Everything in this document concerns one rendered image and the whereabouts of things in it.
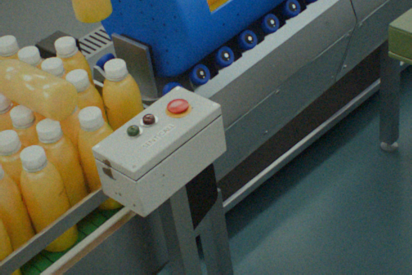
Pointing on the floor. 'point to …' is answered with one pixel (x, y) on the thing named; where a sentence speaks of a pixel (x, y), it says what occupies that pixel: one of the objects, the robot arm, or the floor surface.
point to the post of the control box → (179, 234)
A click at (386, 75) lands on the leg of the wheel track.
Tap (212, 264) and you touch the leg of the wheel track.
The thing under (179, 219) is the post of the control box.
